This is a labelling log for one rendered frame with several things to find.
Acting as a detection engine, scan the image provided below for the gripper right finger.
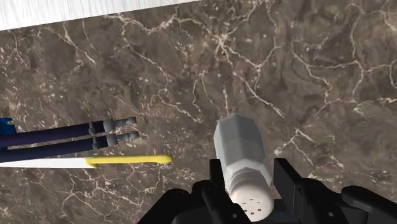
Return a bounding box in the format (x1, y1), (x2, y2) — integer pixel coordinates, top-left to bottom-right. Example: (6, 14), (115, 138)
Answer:
(267, 157), (397, 224)

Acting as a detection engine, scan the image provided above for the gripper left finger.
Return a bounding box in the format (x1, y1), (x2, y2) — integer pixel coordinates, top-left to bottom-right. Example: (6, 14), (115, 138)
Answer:
(137, 158), (251, 224)

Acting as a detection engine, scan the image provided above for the grey salt shaker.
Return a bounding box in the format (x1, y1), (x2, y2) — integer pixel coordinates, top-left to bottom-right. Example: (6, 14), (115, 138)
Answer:
(212, 113), (275, 223)

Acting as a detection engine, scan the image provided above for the white and yellow pen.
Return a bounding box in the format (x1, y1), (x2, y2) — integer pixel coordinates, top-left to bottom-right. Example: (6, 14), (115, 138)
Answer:
(0, 154), (174, 169)

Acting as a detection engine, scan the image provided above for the blue object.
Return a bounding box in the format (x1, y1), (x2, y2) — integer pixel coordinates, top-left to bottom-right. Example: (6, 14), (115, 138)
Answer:
(0, 117), (18, 151)

